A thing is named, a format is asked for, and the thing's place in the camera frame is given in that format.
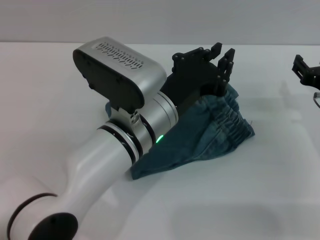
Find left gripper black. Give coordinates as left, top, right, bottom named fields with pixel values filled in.
left=159, top=42, right=237, bottom=115

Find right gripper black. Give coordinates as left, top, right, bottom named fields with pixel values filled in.
left=291, top=54, right=320, bottom=91

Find blue denim shorts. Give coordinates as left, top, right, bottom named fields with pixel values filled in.
left=104, top=83, right=256, bottom=181

